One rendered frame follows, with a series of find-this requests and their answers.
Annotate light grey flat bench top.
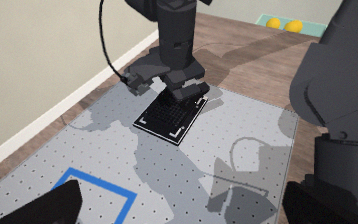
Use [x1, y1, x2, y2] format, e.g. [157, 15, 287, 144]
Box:
[0, 76, 300, 224]

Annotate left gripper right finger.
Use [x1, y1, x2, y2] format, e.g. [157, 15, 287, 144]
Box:
[282, 181, 358, 224]

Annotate blue tape outline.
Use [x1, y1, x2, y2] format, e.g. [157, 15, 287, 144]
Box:
[51, 167, 137, 224]

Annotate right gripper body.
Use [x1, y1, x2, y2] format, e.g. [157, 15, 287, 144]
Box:
[124, 35, 205, 101]

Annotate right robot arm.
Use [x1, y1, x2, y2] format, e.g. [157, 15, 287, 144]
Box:
[125, 0, 358, 215]

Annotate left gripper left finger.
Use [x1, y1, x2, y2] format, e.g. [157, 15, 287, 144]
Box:
[0, 179, 83, 224]

